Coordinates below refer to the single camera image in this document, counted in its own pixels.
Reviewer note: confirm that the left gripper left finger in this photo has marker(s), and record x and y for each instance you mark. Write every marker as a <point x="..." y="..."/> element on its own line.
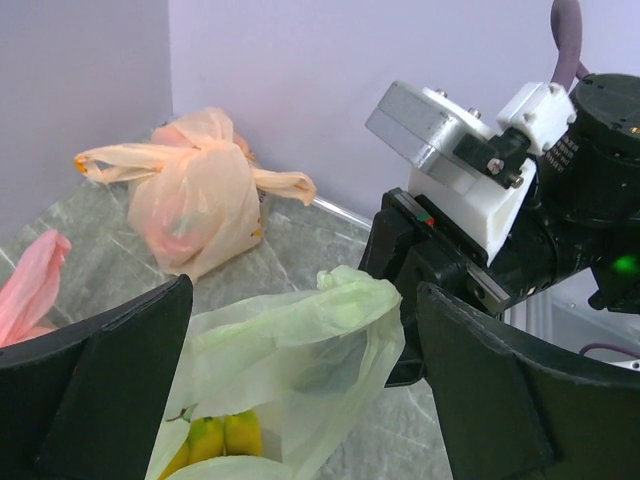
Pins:
<point x="86" y="401"/>

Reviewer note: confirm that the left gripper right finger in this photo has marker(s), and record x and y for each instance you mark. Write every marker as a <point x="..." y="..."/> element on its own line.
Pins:
<point x="512" y="406"/>

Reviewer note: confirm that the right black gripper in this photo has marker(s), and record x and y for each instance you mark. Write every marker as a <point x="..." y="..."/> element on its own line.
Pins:
<point x="412" y="241"/>

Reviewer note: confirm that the yellow fake banana bunch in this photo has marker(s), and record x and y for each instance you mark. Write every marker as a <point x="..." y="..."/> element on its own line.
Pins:
<point x="212" y="437"/>

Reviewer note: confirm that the green avocado-print plastic bag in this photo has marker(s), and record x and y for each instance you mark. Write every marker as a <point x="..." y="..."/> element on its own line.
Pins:
<point x="308" y="363"/>

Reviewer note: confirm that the pink tied plastic bag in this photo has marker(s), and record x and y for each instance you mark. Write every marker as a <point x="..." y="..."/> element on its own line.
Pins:
<point x="32" y="289"/>

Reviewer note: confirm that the orange tied plastic bag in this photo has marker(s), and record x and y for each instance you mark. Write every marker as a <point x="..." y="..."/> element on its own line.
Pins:
<point x="194" y="190"/>

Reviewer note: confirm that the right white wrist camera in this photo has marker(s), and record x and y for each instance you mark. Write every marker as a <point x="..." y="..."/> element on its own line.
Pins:
<point x="476" y="177"/>

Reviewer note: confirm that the aluminium mounting rail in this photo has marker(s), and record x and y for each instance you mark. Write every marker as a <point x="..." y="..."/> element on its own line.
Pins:
<point x="573" y="325"/>

